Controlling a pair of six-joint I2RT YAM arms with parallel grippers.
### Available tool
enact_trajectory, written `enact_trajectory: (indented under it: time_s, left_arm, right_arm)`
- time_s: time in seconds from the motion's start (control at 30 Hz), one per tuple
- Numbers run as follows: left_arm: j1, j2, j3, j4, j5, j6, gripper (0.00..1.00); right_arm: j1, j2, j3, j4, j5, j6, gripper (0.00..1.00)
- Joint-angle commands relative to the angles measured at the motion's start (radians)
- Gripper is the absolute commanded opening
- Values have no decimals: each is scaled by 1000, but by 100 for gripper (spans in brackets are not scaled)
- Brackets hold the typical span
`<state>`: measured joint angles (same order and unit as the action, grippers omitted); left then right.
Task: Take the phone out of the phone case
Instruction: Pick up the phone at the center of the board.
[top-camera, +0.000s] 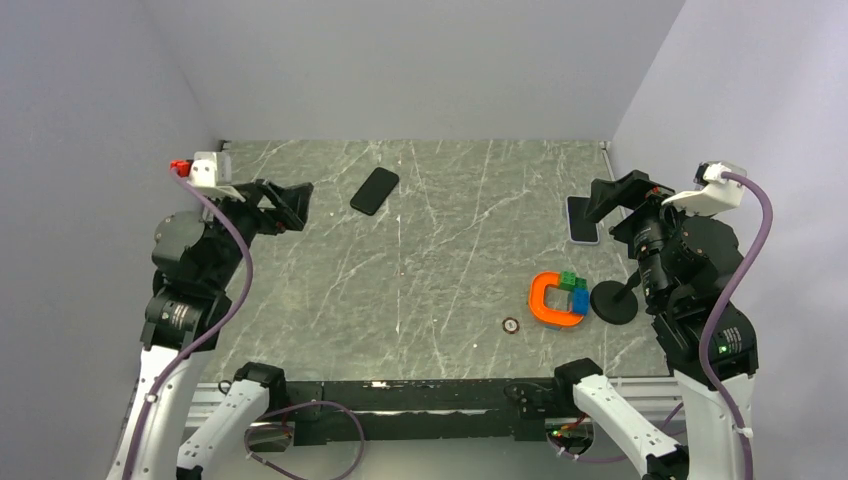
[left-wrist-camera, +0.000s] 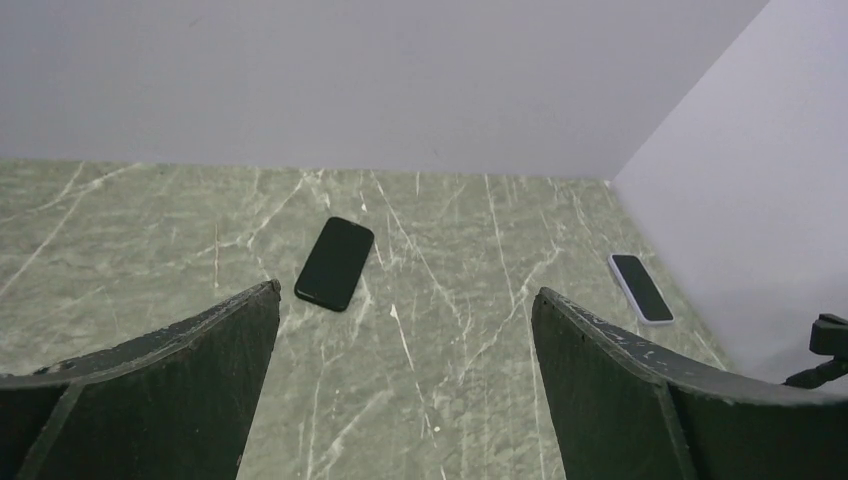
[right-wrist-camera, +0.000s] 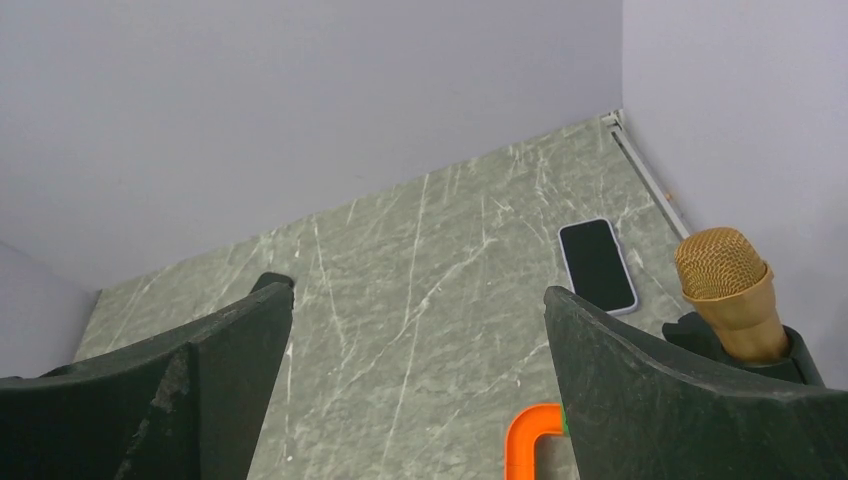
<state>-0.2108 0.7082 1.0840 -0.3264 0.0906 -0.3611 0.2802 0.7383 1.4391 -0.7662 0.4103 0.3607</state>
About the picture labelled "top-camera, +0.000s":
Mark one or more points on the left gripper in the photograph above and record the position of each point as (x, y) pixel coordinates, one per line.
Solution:
(291, 205)

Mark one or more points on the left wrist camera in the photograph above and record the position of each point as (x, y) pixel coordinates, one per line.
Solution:
(210, 173)

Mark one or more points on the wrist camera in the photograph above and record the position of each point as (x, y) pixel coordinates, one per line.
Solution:
(210, 173)
(716, 194)

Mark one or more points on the black smartphone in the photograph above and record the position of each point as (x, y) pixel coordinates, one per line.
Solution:
(374, 191)

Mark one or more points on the orange curved toy track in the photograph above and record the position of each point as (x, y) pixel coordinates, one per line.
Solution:
(549, 317)

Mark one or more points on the green toy brick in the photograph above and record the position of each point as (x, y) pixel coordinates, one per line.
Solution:
(570, 281)

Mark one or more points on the small round brown coin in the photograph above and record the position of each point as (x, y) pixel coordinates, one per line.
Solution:
(510, 325)

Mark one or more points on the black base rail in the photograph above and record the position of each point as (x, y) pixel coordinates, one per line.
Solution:
(523, 409)

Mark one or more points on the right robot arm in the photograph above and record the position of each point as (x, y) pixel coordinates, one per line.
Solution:
(692, 250)

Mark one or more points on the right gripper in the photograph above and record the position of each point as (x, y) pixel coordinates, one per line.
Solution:
(630, 189)

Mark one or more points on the blue toy brick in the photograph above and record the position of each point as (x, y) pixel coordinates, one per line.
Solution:
(580, 301)

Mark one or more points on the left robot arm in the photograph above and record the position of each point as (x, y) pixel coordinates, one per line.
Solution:
(203, 274)

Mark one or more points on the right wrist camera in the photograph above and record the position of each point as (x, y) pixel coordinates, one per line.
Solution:
(716, 194)

